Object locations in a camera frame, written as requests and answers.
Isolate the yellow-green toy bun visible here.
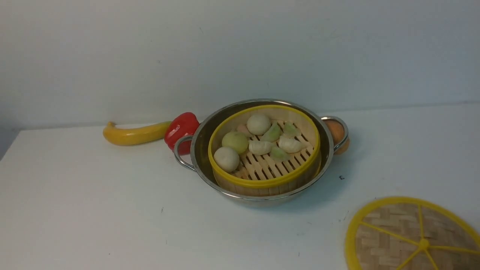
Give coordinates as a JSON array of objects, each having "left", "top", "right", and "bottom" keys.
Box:
[{"left": 222, "top": 131, "right": 249, "bottom": 155}]

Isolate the pale green toy dumpling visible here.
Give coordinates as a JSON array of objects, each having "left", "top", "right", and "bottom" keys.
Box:
[{"left": 283, "top": 121, "right": 302, "bottom": 138}]

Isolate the pink toy dumpling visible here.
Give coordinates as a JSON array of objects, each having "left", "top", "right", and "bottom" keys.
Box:
[{"left": 236, "top": 124, "right": 254, "bottom": 137}]

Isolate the white toy bun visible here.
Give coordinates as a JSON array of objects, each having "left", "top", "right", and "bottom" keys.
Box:
[
  {"left": 246, "top": 114, "right": 272, "bottom": 135},
  {"left": 214, "top": 147, "right": 240, "bottom": 173}
]

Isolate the yellow-rimmed woven steamer lid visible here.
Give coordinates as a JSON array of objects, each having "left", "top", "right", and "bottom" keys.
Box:
[{"left": 344, "top": 196, "right": 480, "bottom": 270}]

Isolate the light green toy dumpling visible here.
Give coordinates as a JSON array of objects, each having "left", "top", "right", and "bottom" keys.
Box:
[{"left": 269, "top": 145, "right": 291, "bottom": 162}]

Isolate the yellow toy banana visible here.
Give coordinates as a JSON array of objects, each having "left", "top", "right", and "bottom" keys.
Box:
[{"left": 103, "top": 121, "right": 172, "bottom": 146}]

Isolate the white toy dumpling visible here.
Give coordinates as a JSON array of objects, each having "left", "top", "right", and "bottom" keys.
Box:
[{"left": 248, "top": 140, "right": 274, "bottom": 156}]

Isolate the brown toy bread roll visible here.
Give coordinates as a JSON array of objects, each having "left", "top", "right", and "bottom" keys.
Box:
[{"left": 324, "top": 120, "right": 350, "bottom": 155}]

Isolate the yellow-rimmed bamboo steamer basket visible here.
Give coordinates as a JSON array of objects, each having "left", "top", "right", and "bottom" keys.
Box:
[{"left": 208, "top": 105, "right": 322, "bottom": 197}]

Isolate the cream toy dumpling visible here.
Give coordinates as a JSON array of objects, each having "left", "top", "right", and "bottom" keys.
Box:
[{"left": 278, "top": 135, "right": 306, "bottom": 153}]

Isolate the red toy bell pepper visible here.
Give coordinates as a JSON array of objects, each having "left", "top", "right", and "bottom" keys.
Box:
[{"left": 163, "top": 112, "right": 200, "bottom": 152}]

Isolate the stainless steel pot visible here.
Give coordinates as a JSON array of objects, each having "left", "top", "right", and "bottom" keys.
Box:
[{"left": 173, "top": 99, "right": 349, "bottom": 207}]

